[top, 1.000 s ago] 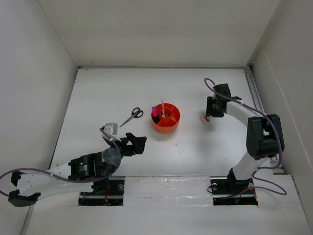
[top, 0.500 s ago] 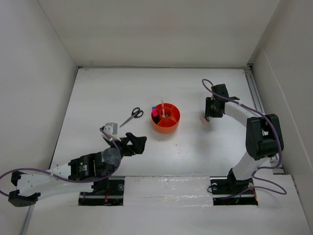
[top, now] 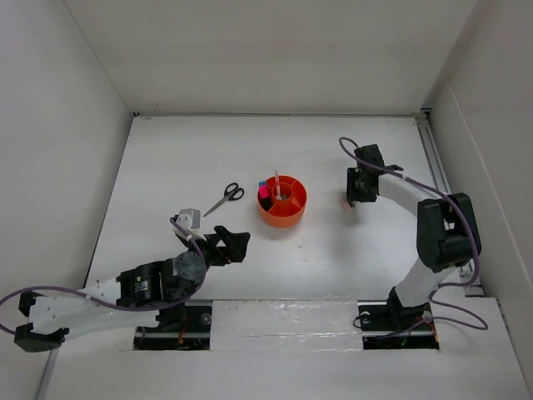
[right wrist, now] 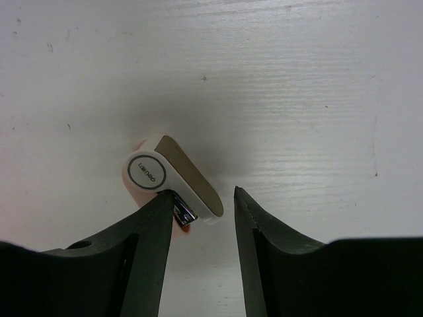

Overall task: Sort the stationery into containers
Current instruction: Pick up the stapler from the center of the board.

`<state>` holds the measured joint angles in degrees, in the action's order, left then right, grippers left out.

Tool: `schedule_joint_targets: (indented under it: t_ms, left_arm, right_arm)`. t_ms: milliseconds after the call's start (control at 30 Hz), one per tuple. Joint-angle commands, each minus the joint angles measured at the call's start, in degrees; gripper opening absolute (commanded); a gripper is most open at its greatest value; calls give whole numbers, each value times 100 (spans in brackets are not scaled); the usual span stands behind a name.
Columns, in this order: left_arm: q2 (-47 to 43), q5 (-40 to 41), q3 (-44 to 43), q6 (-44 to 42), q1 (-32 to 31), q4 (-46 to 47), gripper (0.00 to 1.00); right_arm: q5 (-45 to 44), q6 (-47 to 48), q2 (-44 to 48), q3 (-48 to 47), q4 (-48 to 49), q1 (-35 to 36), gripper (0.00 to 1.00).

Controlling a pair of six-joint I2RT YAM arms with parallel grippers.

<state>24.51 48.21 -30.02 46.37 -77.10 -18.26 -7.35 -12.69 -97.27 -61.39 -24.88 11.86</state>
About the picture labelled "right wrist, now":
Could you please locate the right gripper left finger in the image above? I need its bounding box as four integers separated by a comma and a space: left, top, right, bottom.
1, 192, 174, 316

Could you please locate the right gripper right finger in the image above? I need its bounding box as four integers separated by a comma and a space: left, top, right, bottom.
234, 187, 422, 316

